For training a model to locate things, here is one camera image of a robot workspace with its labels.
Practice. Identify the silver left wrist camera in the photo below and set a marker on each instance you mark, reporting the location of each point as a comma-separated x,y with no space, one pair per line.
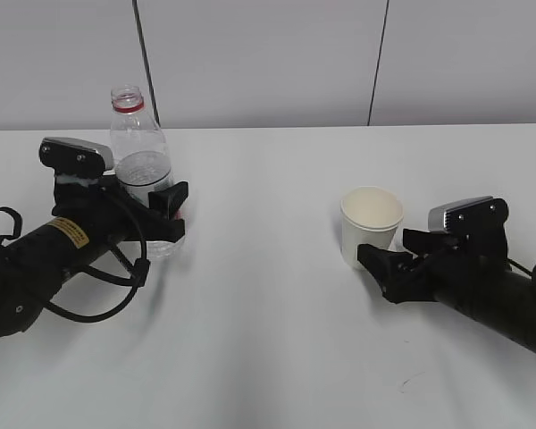
75,157

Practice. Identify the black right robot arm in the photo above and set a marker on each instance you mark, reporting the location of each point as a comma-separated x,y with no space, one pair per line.
506,304

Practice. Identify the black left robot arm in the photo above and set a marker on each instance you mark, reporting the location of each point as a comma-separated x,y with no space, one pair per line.
35,266

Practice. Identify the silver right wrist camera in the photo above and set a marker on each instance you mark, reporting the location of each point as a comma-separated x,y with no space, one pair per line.
468,216

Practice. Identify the clear plastic water bottle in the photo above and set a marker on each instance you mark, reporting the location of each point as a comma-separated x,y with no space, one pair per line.
142,161

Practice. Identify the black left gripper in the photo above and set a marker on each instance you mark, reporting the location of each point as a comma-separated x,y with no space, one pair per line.
88,211

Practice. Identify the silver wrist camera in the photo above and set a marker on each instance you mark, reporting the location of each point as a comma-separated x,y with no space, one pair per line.
75,157
468,216

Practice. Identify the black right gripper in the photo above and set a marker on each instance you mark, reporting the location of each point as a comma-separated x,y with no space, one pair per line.
445,261

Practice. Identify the white paper cup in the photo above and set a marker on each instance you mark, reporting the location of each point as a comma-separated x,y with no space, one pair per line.
369,215

